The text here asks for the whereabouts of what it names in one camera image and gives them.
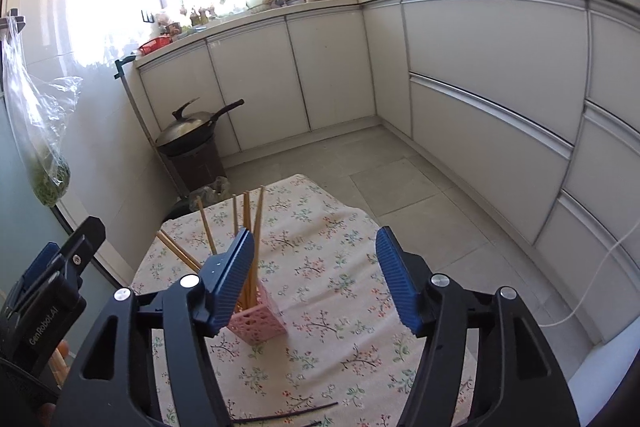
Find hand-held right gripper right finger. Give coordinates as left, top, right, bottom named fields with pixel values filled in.
left=375, top=227, right=581, bottom=427

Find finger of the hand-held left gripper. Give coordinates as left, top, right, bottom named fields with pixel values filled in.
left=57, top=216, right=107, bottom=304
left=22, top=242, right=63, bottom=286

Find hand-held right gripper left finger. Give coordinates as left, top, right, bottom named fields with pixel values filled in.
left=50, top=228, right=257, bottom=427

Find pink plastic utensil holder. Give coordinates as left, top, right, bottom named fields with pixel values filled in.
left=227, top=279, right=288, bottom=346

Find frosted glass door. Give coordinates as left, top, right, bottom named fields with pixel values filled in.
left=0, top=92, right=136, bottom=358

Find floral tablecloth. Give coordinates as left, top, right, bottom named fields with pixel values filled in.
left=131, top=174, right=476, bottom=427

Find plastic bag of green vegetables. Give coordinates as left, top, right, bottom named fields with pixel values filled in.
left=2, top=24, right=83, bottom=208

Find dark green bin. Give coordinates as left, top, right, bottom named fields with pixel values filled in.
left=170, top=197, right=202, bottom=224

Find crumpled plastic bag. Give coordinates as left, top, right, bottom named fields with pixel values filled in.
left=190, top=177, right=231, bottom=208

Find dark brown stove stand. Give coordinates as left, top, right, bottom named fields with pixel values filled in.
left=162, top=142, right=226, bottom=196

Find black wok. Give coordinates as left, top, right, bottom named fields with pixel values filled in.
left=155, top=99, right=246, bottom=158

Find metal wok lid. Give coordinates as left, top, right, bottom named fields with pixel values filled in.
left=159, top=98, right=221, bottom=146

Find red plastic basket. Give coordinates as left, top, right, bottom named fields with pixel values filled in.
left=138, top=36, right=173, bottom=56

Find white kitchen cabinets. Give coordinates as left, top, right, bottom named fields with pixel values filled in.
left=134, top=0, right=640, bottom=348

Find white cable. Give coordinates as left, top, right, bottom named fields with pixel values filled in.
left=542, top=219, right=640, bottom=329

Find wall hook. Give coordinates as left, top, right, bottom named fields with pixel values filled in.
left=0, top=9, right=27, bottom=32

